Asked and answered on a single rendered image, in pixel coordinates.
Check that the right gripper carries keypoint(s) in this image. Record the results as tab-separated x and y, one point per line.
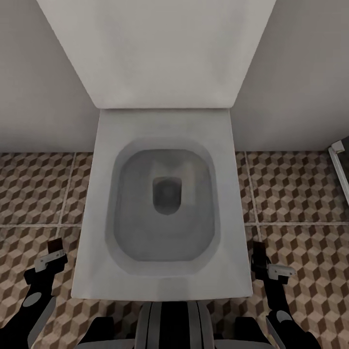
269	284

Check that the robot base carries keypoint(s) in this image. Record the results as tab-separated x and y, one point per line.
248	335

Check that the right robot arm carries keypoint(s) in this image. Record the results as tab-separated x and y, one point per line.
282	326

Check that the robot trunk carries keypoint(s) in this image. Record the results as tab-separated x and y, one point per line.
174	325

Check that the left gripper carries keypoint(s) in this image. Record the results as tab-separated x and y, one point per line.
53	267

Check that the mousetrap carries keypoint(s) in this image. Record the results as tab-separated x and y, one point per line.
259	256
55	245

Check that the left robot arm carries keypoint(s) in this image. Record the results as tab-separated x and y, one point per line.
23	329

